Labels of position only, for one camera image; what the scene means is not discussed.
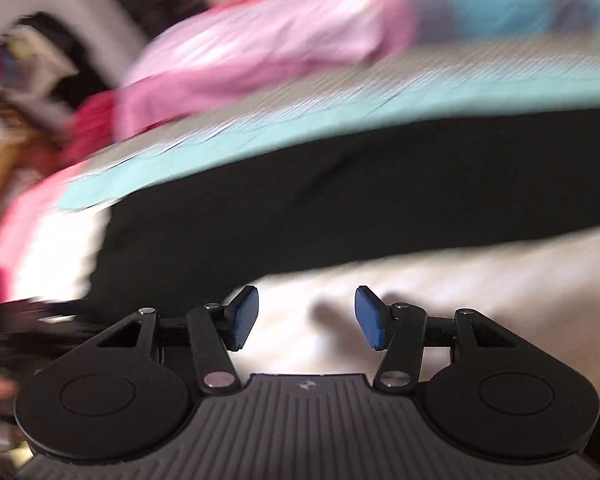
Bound red clothing pile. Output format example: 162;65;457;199
61;90;117;165

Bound patterned bed quilt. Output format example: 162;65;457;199
3;38;600;393

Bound black knit pants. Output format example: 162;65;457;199
86;108;600;321

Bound pink pillow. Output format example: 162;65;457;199
114;0;418;141

